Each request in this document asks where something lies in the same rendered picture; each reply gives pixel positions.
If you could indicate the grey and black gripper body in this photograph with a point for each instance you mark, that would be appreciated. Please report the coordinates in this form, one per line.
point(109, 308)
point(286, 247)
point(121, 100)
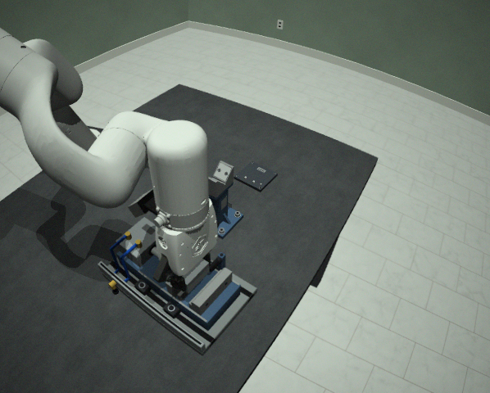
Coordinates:
point(184, 248)

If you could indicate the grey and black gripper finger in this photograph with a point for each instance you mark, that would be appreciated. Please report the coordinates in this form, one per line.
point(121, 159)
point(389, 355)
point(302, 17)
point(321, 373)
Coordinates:
point(164, 273)
point(208, 256)

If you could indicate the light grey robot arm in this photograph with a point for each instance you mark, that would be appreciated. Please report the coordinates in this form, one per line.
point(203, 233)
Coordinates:
point(106, 174)

